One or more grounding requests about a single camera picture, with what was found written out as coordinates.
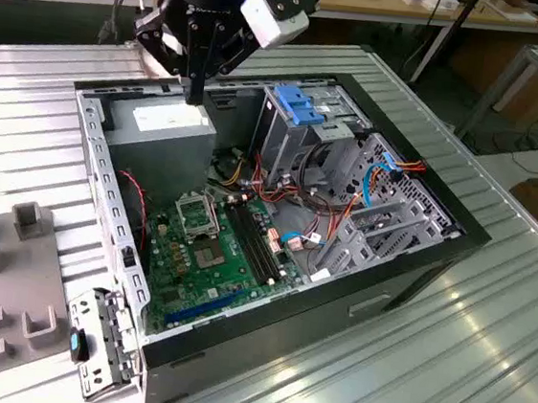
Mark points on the black RAM slot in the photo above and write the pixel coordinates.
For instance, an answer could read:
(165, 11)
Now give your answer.
(265, 244)
(258, 243)
(250, 243)
(244, 242)

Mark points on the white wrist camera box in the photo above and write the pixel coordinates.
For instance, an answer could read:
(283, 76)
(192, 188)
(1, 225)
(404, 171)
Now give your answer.
(273, 24)

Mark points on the blue plastic drive latch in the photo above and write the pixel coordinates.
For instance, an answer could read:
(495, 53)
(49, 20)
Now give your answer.
(302, 111)

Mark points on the black tripod pole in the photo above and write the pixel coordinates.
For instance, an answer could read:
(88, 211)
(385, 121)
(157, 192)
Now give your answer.
(453, 26)

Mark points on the metal locking lever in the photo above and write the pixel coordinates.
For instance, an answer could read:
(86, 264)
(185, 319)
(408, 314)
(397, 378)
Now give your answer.
(211, 202)

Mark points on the blue expansion slot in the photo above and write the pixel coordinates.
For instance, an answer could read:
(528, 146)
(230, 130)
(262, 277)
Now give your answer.
(205, 308)

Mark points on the black case fan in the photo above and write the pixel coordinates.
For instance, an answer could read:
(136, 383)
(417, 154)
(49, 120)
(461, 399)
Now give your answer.
(130, 206)

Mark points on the long wooden desk white frame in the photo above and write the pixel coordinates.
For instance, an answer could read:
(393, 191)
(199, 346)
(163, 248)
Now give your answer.
(366, 7)

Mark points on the grey metal disk bay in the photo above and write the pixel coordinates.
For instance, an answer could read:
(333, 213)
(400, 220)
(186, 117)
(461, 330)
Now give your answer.
(391, 229)

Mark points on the large cardboard sheet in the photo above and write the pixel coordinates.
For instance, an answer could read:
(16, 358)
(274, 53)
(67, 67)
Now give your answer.
(485, 65)

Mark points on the grey optical drive cage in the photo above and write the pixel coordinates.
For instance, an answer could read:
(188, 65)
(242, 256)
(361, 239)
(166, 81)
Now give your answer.
(281, 135)

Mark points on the black clip with blue mark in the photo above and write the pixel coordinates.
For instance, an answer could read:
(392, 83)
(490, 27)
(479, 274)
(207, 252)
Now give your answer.
(79, 345)

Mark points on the metal expansion bracket plate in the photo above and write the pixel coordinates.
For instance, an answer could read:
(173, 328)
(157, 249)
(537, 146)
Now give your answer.
(105, 338)

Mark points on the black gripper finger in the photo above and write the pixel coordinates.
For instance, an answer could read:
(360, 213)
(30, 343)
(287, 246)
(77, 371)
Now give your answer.
(166, 58)
(231, 58)

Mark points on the CPU socket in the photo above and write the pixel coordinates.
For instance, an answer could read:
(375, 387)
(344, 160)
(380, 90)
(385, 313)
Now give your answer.
(206, 255)

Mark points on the grey power supply unit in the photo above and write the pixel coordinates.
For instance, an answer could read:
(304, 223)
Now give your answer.
(159, 151)

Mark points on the grey parts rack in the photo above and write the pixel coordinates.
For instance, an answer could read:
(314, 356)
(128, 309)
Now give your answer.
(1, 279)

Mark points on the green motherboard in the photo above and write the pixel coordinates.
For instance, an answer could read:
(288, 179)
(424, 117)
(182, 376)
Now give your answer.
(193, 282)

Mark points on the black open PC case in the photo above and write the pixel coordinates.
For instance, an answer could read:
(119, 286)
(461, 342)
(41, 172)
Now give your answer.
(284, 328)

